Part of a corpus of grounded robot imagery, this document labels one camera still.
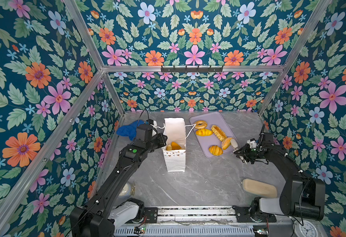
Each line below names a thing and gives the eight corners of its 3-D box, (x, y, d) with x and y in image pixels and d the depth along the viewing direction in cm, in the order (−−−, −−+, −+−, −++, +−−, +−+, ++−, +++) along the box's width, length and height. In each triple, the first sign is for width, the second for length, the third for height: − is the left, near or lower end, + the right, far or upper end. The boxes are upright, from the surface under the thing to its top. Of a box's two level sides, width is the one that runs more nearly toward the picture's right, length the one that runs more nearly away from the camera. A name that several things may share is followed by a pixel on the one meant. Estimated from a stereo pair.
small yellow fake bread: (196, 136, 106) (196, 134, 104) (195, 130, 109) (195, 128, 107) (212, 136, 106) (213, 134, 104) (211, 130, 109) (212, 128, 107)
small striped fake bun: (209, 155, 96) (210, 152, 93) (208, 148, 100) (209, 145, 96) (222, 155, 96) (223, 152, 93) (220, 148, 100) (222, 145, 96)
